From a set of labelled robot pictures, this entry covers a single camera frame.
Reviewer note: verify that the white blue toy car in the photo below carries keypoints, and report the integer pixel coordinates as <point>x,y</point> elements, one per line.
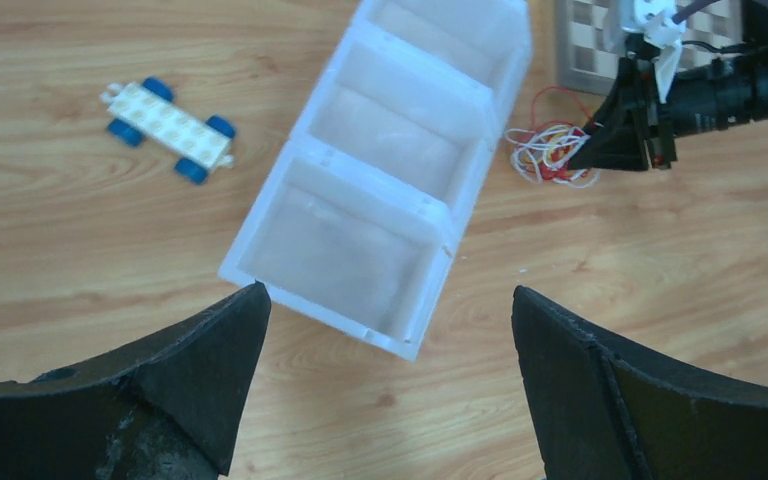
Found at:
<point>146,110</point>

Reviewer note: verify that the white three-compartment plastic bin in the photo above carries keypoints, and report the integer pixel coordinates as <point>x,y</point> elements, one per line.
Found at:
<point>359,221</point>

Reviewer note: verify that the wooden chessboard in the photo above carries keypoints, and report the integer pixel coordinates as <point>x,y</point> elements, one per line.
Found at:
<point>592,36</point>

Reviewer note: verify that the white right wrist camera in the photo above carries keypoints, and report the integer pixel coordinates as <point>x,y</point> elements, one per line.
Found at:
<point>654,21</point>

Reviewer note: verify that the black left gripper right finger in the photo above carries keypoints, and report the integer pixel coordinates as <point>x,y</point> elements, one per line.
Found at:
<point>606,407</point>

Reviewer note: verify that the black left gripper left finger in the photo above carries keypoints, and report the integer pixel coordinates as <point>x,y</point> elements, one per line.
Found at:
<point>165,406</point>

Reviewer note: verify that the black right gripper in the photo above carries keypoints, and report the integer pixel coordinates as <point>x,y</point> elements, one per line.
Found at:
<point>632,130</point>

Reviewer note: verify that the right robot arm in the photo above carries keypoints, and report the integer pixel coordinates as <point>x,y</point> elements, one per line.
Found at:
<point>732,89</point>

